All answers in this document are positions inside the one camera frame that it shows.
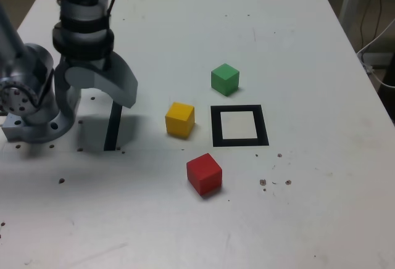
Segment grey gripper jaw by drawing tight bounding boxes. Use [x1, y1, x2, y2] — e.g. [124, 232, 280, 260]
[65, 51, 139, 110]
[54, 59, 82, 125]

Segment yellow cube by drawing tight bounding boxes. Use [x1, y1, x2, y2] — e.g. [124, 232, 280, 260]
[165, 101, 196, 139]

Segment green cube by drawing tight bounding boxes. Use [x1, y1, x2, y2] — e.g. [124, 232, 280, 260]
[210, 63, 241, 97]

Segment red cube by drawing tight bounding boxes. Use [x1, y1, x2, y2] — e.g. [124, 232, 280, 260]
[186, 152, 223, 196]

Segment black tape square outline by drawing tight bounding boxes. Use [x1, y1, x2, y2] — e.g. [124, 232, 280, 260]
[210, 104, 270, 147]

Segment black tape strip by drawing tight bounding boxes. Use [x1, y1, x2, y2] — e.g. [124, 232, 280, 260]
[103, 101, 123, 152]

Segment black bulky object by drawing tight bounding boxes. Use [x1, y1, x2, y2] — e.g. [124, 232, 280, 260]
[378, 67, 395, 125]

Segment white cable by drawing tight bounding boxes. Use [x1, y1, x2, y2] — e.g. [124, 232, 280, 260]
[357, 18, 395, 88]

